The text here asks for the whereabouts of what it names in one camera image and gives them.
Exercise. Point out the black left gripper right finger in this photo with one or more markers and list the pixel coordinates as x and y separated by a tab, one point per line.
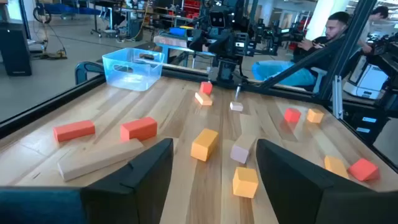
295	193

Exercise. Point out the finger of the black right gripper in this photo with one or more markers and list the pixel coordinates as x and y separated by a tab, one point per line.
226	45
202	40

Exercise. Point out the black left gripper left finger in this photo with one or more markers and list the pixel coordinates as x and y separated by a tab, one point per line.
140	186

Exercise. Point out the small red cube block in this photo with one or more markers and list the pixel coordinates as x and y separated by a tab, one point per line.
206	88
292	115

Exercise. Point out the orange rectangular block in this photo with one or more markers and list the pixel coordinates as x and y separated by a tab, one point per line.
335	166
204	144
203	99

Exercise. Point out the orange cube block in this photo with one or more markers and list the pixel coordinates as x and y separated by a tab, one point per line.
245	182
315	115

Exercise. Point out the long natural wood plank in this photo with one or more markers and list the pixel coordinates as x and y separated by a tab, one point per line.
93	161

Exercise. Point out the red rectangular block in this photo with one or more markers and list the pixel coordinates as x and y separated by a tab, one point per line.
138	128
74	130

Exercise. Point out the small natural wood cube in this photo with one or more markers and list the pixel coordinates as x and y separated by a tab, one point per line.
236	106

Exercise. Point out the natural wood rectangular block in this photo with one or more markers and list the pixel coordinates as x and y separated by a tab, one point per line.
242	149

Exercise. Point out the red triangular prism block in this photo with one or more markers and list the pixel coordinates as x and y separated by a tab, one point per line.
363	169

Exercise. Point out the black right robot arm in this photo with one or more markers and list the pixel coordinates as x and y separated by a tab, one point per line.
228	73

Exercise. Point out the blue storage bin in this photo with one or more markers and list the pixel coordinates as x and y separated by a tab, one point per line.
177	31

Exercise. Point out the red parts bin shelf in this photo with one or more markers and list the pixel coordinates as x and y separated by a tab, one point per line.
191	6

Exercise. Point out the person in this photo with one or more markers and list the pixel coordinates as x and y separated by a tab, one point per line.
379	12
280	73

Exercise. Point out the clear plastic bin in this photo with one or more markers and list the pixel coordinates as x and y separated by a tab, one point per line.
124	81

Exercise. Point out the black box white labels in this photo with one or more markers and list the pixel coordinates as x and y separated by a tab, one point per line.
351	118

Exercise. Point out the white printer machine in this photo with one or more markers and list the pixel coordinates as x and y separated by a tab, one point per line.
370	81

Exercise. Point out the black speaker cabinet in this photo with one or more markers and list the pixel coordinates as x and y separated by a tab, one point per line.
15	49

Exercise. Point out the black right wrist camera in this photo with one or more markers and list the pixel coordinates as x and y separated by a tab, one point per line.
217	19

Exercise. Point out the wooden workbench blue frame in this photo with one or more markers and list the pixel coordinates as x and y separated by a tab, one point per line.
169	41

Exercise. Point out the silver metal bracket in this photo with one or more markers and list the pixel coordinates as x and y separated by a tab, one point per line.
337	96

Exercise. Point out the dark blue chair frame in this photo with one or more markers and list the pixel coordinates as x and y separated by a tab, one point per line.
76	73

